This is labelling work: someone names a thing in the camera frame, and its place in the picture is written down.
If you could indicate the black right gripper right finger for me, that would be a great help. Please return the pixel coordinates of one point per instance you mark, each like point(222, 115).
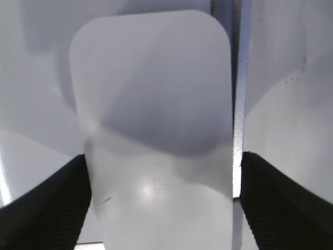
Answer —
point(281, 213)

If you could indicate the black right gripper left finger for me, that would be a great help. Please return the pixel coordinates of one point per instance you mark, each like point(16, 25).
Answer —
point(52, 214)

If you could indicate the white board eraser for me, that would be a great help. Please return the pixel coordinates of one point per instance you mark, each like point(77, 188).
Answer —
point(153, 94)

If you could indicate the white board with grey frame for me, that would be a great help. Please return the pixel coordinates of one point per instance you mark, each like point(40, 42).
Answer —
point(281, 66)

